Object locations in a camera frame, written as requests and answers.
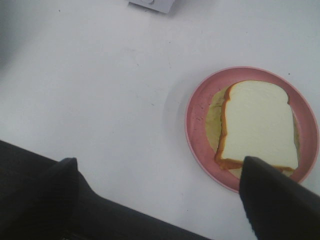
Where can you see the white microwave oven body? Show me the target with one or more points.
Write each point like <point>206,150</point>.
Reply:
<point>162,6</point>

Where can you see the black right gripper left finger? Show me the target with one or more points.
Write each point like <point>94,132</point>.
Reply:
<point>56,205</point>

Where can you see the pink round plate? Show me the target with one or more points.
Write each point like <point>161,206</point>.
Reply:
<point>197,109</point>

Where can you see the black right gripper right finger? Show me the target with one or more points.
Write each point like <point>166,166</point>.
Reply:
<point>277,207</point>

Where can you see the white bread sandwich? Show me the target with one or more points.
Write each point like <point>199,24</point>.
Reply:
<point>252,118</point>

